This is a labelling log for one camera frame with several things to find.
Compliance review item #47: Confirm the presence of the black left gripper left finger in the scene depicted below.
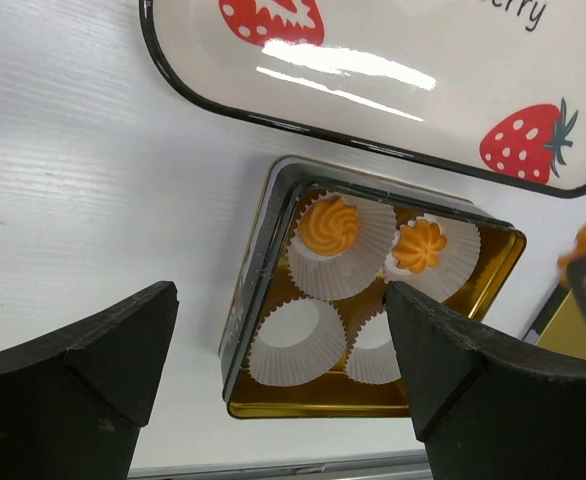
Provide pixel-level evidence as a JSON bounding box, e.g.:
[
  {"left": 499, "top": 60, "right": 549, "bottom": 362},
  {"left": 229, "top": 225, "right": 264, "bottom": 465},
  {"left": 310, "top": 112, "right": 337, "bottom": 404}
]
[{"left": 0, "top": 281, "right": 179, "bottom": 479}]

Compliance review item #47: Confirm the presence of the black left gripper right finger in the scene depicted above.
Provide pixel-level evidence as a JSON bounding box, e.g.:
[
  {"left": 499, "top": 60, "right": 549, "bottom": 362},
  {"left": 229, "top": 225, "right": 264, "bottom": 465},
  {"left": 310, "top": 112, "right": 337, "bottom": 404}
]
[{"left": 385, "top": 282, "right": 586, "bottom": 479}]

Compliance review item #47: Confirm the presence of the orange swirl cookie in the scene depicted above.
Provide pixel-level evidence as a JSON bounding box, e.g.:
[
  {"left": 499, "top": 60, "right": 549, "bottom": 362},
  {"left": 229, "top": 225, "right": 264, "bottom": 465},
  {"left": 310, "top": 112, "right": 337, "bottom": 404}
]
[{"left": 391, "top": 218, "right": 448, "bottom": 275}]

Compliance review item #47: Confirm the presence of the gold tin lid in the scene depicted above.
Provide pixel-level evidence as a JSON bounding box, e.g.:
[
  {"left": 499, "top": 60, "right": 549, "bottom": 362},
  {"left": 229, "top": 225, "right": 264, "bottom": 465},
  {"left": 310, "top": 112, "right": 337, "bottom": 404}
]
[{"left": 523, "top": 285, "right": 586, "bottom": 360}]

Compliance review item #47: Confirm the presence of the white paper cup front right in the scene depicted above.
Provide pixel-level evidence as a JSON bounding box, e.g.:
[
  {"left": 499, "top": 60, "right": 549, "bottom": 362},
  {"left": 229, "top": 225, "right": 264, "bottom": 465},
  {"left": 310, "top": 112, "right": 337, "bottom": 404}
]
[{"left": 345, "top": 310, "right": 402, "bottom": 385}]

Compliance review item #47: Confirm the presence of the white paper cup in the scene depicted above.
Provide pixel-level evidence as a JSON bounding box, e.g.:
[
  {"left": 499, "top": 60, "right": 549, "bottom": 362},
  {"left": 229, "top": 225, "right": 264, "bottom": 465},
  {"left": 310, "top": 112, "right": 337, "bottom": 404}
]
[
  {"left": 345, "top": 310, "right": 402, "bottom": 385},
  {"left": 383, "top": 214, "right": 481, "bottom": 302},
  {"left": 248, "top": 298, "right": 347, "bottom": 387},
  {"left": 286, "top": 191, "right": 396, "bottom": 301}
]

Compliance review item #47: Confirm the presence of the white paper cup back right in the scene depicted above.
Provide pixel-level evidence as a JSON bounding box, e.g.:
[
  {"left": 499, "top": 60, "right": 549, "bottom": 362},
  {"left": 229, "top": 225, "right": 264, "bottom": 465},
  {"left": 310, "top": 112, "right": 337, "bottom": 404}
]
[{"left": 383, "top": 214, "right": 481, "bottom": 302}]

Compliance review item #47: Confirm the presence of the black gold cookie tin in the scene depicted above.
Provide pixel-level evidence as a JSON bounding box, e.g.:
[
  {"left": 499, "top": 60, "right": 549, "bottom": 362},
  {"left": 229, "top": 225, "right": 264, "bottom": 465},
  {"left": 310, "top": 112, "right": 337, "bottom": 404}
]
[{"left": 219, "top": 157, "right": 526, "bottom": 419}]

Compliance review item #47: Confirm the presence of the white paper cup front left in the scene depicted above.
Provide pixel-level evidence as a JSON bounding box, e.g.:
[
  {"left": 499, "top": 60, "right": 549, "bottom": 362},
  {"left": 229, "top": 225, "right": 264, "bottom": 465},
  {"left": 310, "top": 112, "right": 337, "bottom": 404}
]
[{"left": 248, "top": 298, "right": 347, "bottom": 387}]

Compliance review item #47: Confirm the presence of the white paper cup back left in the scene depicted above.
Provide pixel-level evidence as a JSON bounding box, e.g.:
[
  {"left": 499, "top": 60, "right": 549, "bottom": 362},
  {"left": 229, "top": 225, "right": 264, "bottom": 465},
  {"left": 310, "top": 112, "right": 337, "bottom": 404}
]
[{"left": 286, "top": 191, "right": 396, "bottom": 301}]

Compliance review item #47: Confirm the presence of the strawberry print tray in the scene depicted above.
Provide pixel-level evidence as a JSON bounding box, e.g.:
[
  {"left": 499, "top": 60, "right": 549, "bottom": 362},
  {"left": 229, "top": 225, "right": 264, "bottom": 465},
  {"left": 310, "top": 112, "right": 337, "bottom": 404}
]
[{"left": 139, "top": 1, "right": 586, "bottom": 198}]

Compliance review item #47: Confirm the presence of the aluminium front frame rail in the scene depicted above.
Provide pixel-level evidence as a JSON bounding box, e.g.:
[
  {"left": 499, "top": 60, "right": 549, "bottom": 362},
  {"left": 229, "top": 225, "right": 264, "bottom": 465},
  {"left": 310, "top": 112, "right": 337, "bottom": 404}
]
[{"left": 128, "top": 450, "right": 432, "bottom": 479}]

